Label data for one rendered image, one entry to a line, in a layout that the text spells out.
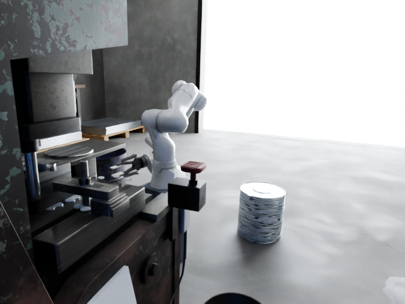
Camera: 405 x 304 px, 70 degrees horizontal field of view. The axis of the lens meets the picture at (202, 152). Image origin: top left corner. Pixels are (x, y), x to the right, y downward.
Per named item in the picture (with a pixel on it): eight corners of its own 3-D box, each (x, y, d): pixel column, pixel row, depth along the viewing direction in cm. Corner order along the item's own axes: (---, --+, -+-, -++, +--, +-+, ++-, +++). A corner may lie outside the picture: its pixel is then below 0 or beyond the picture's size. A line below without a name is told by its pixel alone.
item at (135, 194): (21, 183, 92) (19, 165, 91) (146, 207, 78) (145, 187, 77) (-100, 226, 65) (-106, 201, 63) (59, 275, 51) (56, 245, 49)
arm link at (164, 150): (151, 152, 157) (150, 107, 151) (179, 158, 148) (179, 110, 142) (137, 157, 148) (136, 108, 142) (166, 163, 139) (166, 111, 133)
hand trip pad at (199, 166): (187, 184, 86) (188, 159, 84) (207, 187, 84) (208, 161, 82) (178, 192, 79) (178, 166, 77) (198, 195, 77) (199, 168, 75)
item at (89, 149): (93, 175, 101) (91, 137, 98) (128, 180, 97) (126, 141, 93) (31, 202, 78) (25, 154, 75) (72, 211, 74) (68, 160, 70)
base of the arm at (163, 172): (169, 174, 167) (170, 150, 164) (196, 181, 157) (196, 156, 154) (141, 184, 150) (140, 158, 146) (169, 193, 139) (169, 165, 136)
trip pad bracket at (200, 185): (175, 232, 90) (175, 173, 85) (204, 239, 87) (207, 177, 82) (166, 242, 85) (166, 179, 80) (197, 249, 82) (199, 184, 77)
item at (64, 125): (23, 132, 77) (20, 111, 76) (84, 139, 71) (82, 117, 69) (-44, 143, 62) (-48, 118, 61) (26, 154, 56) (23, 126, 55)
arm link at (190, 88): (194, 98, 149) (210, 79, 159) (168, 79, 148) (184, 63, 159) (184, 119, 164) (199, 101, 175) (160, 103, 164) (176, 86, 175)
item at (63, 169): (26, 172, 76) (24, 155, 75) (72, 180, 72) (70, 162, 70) (-8, 183, 68) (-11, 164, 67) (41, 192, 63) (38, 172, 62)
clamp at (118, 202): (69, 194, 70) (66, 154, 68) (129, 206, 65) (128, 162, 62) (49, 204, 65) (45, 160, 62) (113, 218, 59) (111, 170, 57)
